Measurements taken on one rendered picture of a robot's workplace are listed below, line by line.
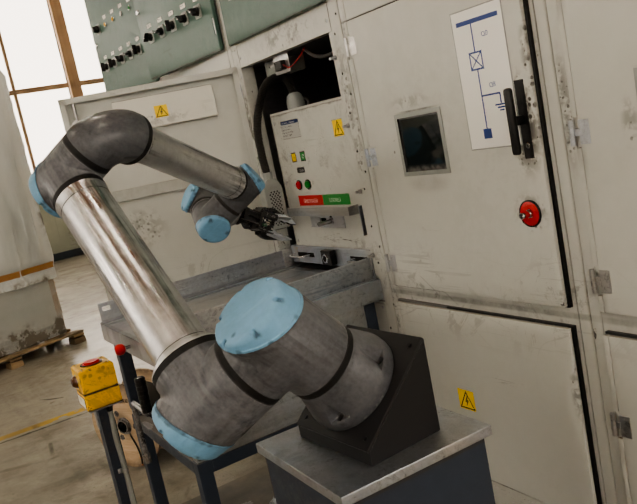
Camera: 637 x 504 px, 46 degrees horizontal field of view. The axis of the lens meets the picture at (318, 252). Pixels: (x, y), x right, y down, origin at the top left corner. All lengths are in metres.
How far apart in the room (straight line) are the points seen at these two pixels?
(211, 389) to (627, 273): 0.81
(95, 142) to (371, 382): 0.74
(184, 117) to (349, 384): 1.60
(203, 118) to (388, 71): 0.96
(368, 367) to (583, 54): 0.70
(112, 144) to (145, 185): 1.11
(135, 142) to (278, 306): 0.58
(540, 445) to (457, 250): 0.50
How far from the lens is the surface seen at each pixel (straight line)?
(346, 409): 1.30
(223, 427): 1.29
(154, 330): 1.37
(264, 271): 2.65
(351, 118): 2.14
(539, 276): 1.69
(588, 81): 1.51
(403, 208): 1.99
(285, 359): 1.22
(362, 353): 1.30
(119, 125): 1.61
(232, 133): 2.72
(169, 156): 1.73
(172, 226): 2.72
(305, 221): 2.57
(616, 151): 1.49
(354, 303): 2.15
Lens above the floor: 1.32
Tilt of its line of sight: 9 degrees down
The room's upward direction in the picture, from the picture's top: 12 degrees counter-clockwise
